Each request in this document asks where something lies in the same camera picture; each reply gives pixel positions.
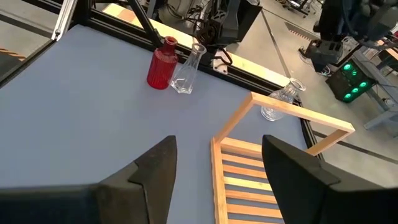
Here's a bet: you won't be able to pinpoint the grey table mat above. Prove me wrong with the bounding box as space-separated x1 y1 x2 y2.
0 24 324 224

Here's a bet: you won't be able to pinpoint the black power box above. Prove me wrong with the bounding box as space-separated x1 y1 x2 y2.
303 39 345 72

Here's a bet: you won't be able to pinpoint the clear ribbed round glass vase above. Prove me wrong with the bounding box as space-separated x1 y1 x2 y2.
260 77 307 122

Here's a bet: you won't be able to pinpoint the silver aluminium bracket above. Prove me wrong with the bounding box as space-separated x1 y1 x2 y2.
51 0 78 41

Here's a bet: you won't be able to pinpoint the clear conical glass vase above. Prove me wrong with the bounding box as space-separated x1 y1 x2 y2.
169 42 208 95

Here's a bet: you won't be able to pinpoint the black computer green fans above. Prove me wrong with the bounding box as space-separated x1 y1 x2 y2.
325 58 379 103

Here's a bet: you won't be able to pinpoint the black aluminium table frame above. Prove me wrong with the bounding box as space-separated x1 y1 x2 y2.
0 0 324 159

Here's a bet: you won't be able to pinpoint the white mounting plate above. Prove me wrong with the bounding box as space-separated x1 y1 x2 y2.
213 49 233 75

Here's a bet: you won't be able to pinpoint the red ribbed glass vase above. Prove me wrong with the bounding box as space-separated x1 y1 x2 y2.
146 35 179 90

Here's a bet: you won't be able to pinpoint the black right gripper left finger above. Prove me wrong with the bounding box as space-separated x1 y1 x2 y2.
0 135 178 224

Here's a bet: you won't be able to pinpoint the grey desk leg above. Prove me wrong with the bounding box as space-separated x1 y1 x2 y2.
354 49 398 131

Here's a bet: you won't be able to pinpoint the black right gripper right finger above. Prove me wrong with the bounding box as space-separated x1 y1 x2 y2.
261 134 398 224

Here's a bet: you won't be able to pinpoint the wooden slatted shelf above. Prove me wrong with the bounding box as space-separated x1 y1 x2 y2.
210 91 356 224

